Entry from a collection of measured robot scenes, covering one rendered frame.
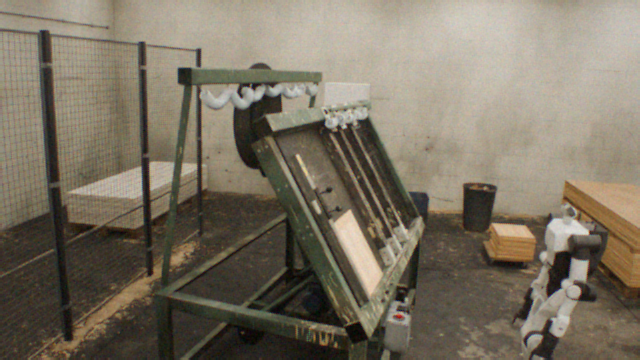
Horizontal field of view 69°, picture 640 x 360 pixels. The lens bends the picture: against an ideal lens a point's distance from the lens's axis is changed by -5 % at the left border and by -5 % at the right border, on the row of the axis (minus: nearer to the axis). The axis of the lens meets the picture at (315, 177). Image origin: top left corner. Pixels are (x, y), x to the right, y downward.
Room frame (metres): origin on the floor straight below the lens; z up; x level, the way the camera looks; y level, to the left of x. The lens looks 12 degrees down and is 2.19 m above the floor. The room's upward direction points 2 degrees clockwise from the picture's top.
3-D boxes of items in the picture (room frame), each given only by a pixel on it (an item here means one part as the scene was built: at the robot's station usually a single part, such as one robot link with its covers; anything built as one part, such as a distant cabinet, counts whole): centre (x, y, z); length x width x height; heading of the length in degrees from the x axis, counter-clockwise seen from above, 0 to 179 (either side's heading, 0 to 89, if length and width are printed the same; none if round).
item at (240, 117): (3.69, 0.41, 1.85); 0.80 x 0.06 x 0.80; 160
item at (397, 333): (2.38, -0.47, 0.84); 0.12 x 0.12 x 0.18; 70
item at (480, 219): (7.00, -2.43, 0.33); 0.52 x 0.51 x 0.65; 170
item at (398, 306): (2.81, -0.55, 0.69); 0.50 x 0.14 x 0.24; 160
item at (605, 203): (5.73, -4.04, 0.39); 2.46 x 1.05 x 0.78; 170
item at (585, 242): (2.53, -1.52, 1.30); 0.12 x 0.09 x 0.14; 81
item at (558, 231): (2.74, -1.58, 1.23); 0.34 x 0.30 x 0.36; 170
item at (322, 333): (3.64, -0.02, 0.41); 2.20 x 1.38 x 0.83; 160
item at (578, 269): (2.53, -1.50, 1.12); 0.13 x 0.12 x 0.22; 168
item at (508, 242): (5.70, -2.40, 0.20); 0.61 x 0.53 x 0.40; 170
